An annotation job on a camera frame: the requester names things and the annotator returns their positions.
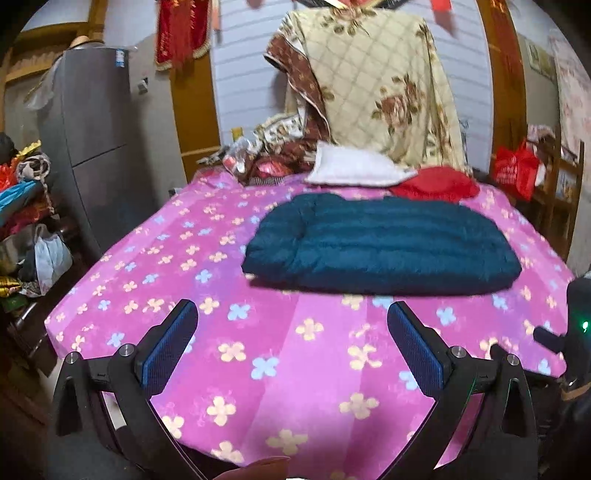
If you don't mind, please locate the red shopping bag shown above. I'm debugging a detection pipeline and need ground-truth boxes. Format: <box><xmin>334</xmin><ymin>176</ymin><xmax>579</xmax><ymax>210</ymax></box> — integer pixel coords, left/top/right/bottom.
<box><xmin>491</xmin><ymin>137</ymin><xmax>542</xmax><ymax>202</ymax></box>

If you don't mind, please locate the pink floral bed sheet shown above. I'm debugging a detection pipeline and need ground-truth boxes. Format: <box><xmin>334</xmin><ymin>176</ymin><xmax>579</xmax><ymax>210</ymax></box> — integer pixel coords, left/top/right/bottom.
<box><xmin>44</xmin><ymin>168</ymin><xmax>575</xmax><ymax>480</ymax></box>

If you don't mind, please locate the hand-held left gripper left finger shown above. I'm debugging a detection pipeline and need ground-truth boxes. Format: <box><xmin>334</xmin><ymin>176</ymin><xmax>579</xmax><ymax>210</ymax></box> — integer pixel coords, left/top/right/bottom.
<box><xmin>52</xmin><ymin>299</ymin><xmax>208</xmax><ymax>480</ymax></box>

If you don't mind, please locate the white pillow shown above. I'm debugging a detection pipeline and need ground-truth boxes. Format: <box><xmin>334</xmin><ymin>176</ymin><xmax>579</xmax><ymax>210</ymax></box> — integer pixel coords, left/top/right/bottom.
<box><xmin>305</xmin><ymin>141</ymin><xmax>419</xmax><ymax>188</ymax></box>

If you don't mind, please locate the clear plastic bag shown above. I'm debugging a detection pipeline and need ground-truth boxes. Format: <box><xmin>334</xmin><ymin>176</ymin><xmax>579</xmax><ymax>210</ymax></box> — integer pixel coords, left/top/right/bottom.
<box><xmin>223</xmin><ymin>136</ymin><xmax>265</xmax><ymax>175</ymax></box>

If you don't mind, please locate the red hanging cloth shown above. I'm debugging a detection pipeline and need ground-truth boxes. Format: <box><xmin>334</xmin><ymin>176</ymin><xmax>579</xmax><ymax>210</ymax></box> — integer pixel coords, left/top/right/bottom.
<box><xmin>154</xmin><ymin>0</ymin><xmax>214</xmax><ymax>73</ymax></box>

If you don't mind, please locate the white plastic bag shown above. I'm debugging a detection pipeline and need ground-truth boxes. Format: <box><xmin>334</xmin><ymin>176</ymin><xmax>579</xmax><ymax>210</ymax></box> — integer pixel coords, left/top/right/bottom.
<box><xmin>34</xmin><ymin>230</ymin><xmax>75</xmax><ymax>295</ymax></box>

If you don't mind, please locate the red packet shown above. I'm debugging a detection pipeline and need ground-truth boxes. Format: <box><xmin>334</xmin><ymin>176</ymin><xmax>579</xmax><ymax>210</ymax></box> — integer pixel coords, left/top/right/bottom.
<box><xmin>255</xmin><ymin>159</ymin><xmax>293</xmax><ymax>180</ymax></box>

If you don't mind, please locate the wooden chair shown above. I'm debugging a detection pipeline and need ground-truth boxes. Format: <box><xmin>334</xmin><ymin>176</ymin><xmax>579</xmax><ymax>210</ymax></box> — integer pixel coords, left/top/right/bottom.
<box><xmin>530</xmin><ymin>124</ymin><xmax>586</xmax><ymax>260</ymax></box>

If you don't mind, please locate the pile of colourful clothes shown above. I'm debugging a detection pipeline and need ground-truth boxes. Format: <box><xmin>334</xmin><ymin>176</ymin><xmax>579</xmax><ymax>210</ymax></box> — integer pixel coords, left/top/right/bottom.
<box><xmin>0</xmin><ymin>133</ymin><xmax>58</xmax><ymax>303</ymax></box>

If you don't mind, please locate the teal puffer jacket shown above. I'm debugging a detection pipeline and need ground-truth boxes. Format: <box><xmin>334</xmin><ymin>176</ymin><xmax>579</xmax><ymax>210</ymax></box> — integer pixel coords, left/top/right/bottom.
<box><xmin>241</xmin><ymin>193</ymin><xmax>523</xmax><ymax>296</ymax></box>

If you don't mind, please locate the framed wall picture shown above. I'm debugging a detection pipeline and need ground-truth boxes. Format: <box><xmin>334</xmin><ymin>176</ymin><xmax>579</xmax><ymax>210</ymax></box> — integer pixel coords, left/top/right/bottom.
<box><xmin>525</xmin><ymin>41</ymin><xmax>556</xmax><ymax>85</ymax></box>

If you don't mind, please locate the pink wall poster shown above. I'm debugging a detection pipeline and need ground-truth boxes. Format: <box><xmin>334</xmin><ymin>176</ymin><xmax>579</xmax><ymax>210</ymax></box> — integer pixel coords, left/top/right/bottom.
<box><xmin>549</xmin><ymin>28</ymin><xmax>591</xmax><ymax>155</ymax></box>

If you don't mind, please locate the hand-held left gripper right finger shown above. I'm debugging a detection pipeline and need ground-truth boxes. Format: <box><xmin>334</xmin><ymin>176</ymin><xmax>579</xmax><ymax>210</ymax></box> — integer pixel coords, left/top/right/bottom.
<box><xmin>387</xmin><ymin>301</ymin><xmax>539</xmax><ymax>480</ymax></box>

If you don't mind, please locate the person's left hand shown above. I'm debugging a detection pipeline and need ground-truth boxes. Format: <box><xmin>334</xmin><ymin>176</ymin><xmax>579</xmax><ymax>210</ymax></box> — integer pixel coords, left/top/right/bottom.
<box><xmin>216</xmin><ymin>455</ymin><xmax>291</xmax><ymax>480</ymax></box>

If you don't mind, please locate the grey refrigerator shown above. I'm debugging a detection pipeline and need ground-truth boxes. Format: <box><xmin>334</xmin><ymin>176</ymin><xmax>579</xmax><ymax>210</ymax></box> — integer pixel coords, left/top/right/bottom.
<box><xmin>38</xmin><ymin>45</ymin><xmax>182</xmax><ymax>260</ymax></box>

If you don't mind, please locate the cream floral quilt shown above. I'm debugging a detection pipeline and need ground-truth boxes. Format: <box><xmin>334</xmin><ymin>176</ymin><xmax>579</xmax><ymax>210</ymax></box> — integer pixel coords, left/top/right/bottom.
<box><xmin>264</xmin><ymin>6</ymin><xmax>472</xmax><ymax>177</ymax></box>

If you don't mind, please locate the red paper wall decoration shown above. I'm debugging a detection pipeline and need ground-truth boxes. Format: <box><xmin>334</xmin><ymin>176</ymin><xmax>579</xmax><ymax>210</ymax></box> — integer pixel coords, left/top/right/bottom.
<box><xmin>428</xmin><ymin>0</ymin><xmax>458</xmax><ymax>34</ymax></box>

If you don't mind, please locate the brown floral bedding pile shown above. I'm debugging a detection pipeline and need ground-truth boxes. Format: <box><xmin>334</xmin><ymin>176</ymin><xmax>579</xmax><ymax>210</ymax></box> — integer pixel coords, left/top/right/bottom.
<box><xmin>240</xmin><ymin>114</ymin><xmax>326</xmax><ymax>186</ymax></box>

